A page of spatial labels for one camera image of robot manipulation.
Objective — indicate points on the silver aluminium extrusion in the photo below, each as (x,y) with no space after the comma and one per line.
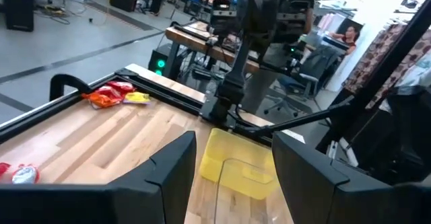
(332,149)

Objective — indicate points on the office chair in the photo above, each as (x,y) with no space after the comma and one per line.
(320,62)

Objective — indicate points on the patterned brown cloth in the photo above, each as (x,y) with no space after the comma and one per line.
(412,54)

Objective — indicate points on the computer tower green lights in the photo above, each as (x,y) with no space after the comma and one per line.
(158,59)

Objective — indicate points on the red white candy packet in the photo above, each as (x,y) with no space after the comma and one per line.
(25,175)

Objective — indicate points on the black bulky cover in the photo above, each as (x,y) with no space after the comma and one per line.
(404,143)

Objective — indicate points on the black diagonal frame strut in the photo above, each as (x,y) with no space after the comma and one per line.
(303,118)

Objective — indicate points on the orange candy packet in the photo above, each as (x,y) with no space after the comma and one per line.
(101,99)

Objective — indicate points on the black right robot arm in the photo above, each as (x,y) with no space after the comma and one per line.
(232,82)

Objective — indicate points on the person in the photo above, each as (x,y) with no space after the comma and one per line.
(261,82)
(350,37)

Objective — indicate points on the yellow plastic bin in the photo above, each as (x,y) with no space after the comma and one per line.
(235,150)

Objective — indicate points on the black frame post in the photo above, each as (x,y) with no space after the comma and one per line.
(387,57)

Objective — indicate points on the black speaker cabinet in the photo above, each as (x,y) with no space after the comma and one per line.
(18,5)

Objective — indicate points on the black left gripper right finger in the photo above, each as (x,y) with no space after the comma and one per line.
(336,204)

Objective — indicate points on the wooden workbench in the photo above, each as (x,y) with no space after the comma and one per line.
(188,37)

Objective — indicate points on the black table clamp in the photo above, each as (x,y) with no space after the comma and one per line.
(64,79)

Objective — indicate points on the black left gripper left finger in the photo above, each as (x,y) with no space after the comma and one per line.
(134,204)

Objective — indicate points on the black table frame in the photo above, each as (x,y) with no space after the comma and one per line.
(161,93)

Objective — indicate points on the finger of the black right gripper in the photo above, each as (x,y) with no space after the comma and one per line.
(293,25)
(224,24)

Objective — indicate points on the clear plastic bin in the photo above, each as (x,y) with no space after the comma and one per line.
(250,207)

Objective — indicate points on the yellow candy packet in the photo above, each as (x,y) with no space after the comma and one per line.
(136,98)

